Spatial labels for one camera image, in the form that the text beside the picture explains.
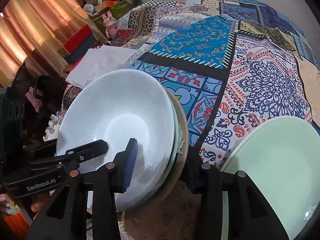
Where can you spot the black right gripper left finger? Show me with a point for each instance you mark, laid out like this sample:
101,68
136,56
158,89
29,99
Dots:
64,216

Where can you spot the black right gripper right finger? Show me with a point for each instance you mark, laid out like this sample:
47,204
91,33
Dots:
231,206

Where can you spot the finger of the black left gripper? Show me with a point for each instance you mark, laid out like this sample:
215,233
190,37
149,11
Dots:
80,154

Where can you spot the white deep bowl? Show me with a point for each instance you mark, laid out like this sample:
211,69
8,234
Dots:
116,107

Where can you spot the mint green plate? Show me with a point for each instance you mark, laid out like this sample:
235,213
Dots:
173,153

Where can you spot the mint green bowl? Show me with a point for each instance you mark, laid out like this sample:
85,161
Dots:
281,156

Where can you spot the brown rimmed glass plate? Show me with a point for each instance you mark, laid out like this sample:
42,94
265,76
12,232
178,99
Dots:
164,189

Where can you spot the red box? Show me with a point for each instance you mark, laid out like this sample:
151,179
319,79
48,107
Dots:
74,41

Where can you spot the dark blue box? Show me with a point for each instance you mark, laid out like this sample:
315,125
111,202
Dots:
81,50

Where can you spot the pink bunny toy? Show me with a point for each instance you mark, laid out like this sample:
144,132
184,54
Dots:
110,23

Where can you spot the green cardboard box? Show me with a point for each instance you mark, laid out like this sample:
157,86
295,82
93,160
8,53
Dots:
117,9

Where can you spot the orange curtain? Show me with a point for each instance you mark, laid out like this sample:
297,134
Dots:
32,33

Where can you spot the patchwork patterned bedspread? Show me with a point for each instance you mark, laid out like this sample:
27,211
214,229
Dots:
232,65

